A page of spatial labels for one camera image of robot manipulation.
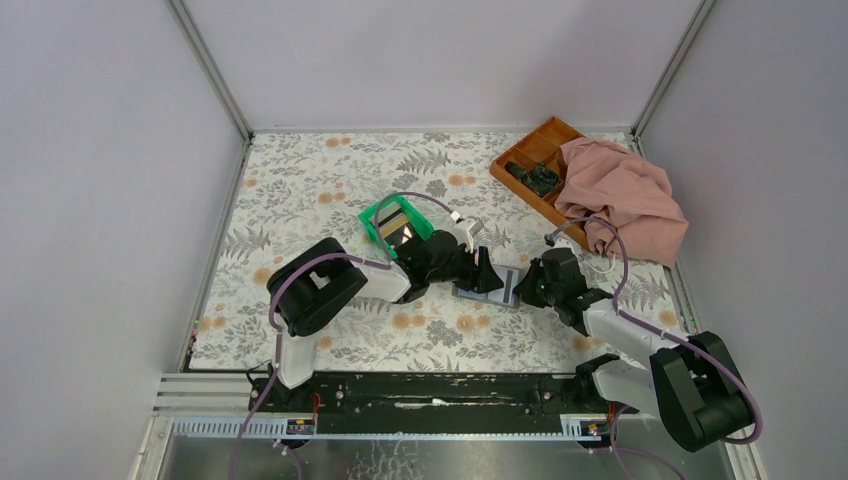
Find grey leather card holder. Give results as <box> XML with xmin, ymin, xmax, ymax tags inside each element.
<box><xmin>452</xmin><ymin>265</ymin><xmax>525</xmax><ymax>309</ymax></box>

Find green plastic bin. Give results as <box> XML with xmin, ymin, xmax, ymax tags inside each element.
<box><xmin>358</xmin><ymin>196</ymin><xmax>435</xmax><ymax>260</ymax></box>

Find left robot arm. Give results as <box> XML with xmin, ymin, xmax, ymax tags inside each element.
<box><xmin>267</xmin><ymin>230</ymin><xmax>505</xmax><ymax>389</ymax></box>

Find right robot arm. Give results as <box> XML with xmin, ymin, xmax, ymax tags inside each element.
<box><xmin>512</xmin><ymin>247</ymin><xmax>761</xmax><ymax>452</ymax></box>

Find black VIP card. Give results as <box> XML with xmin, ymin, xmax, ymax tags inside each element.
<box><xmin>385</xmin><ymin>222</ymin><xmax>420</xmax><ymax>248</ymax></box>

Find card stack in bin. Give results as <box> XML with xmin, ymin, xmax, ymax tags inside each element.
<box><xmin>375</xmin><ymin>202</ymin><xmax>409</xmax><ymax>237</ymax></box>

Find dark green patterned cloth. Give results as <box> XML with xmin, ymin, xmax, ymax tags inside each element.
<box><xmin>505</xmin><ymin>162</ymin><xmax>560</xmax><ymax>197</ymax></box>

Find pink cloth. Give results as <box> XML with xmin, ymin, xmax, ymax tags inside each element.
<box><xmin>554</xmin><ymin>137</ymin><xmax>689</xmax><ymax>268</ymax></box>

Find orange compartment tray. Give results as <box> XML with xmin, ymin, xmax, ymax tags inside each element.
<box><xmin>489</xmin><ymin>116</ymin><xmax>583</xmax><ymax>226</ymax></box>

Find floral table mat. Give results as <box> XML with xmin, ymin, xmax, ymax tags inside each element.
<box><xmin>188</xmin><ymin>131</ymin><xmax>694</xmax><ymax>375</ymax></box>

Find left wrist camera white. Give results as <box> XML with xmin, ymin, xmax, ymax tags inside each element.
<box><xmin>450</xmin><ymin>217</ymin><xmax>483</xmax><ymax>253</ymax></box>

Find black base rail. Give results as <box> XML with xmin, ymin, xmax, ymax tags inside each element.
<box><xmin>247</xmin><ymin>371</ymin><xmax>621</xmax><ymax>439</ymax></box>

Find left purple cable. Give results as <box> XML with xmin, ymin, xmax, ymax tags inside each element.
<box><xmin>227</xmin><ymin>190</ymin><xmax>462</xmax><ymax>480</ymax></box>

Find aluminium frame post right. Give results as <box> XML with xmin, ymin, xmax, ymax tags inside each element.
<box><xmin>631</xmin><ymin>0</ymin><xmax>718</xmax><ymax>144</ymax></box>

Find aluminium frame post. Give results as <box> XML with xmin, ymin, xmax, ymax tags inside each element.
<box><xmin>165</xmin><ymin>0</ymin><xmax>253</xmax><ymax>144</ymax></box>
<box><xmin>631</xmin><ymin>0</ymin><xmax>718</xmax><ymax>144</ymax></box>

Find aluminium frame post left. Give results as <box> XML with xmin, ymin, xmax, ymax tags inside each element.
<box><xmin>165</xmin><ymin>0</ymin><xmax>253</xmax><ymax>144</ymax></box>

